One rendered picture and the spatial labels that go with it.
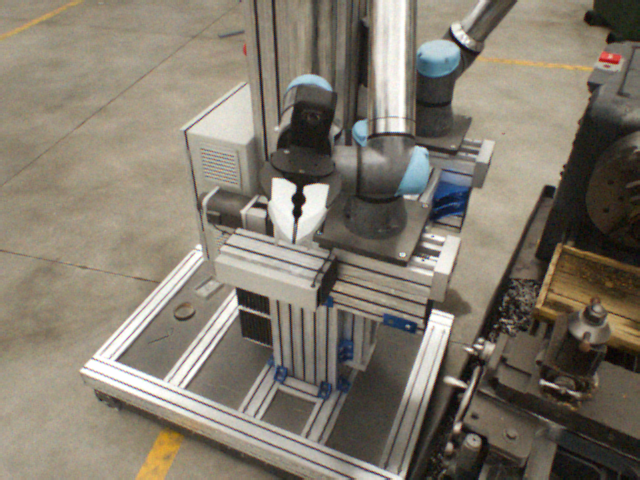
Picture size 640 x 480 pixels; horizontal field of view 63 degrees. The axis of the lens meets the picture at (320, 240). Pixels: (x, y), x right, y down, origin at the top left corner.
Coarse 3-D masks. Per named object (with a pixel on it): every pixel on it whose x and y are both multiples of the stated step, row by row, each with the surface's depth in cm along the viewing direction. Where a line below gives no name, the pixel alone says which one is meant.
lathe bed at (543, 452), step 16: (576, 224) 170; (576, 240) 163; (592, 240) 162; (608, 256) 160; (624, 256) 160; (544, 336) 134; (608, 352) 145; (624, 368) 128; (544, 448) 110; (560, 448) 113; (496, 464) 108; (528, 464) 108; (544, 464) 108; (560, 464) 115; (576, 464) 112; (592, 464) 110
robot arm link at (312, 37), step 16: (288, 0) 90; (304, 0) 88; (320, 0) 88; (336, 0) 90; (304, 16) 89; (320, 16) 89; (336, 16) 92; (304, 32) 91; (320, 32) 91; (336, 32) 95; (304, 48) 93; (320, 48) 93; (304, 64) 95; (320, 64) 95; (336, 128) 104; (336, 144) 106
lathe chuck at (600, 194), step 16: (624, 144) 142; (608, 160) 141; (592, 176) 147; (608, 176) 143; (592, 192) 147; (608, 192) 145; (624, 192) 143; (592, 208) 150; (608, 208) 148; (624, 208) 145; (608, 224) 150
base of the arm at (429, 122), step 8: (416, 104) 149; (424, 104) 147; (432, 104) 146; (440, 104) 146; (448, 104) 148; (416, 112) 150; (424, 112) 148; (432, 112) 148; (440, 112) 148; (448, 112) 149; (416, 120) 150; (424, 120) 149; (432, 120) 148; (440, 120) 150; (448, 120) 150; (416, 128) 151; (424, 128) 150; (432, 128) 149; (440, 128) 151; (448, 128) 151; (424, 136) 151; (432, 136) 151; (440, 136) 151
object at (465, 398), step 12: (480, 372) 130; (468, 384) 127; (468, 396) 125; (456, 420) 127; (456, 432) 119; (444, 444) 127; (444, 456) 128; (456, 456) 121; (480, 456) 115; (444, 468) 127; (456, 468) 124
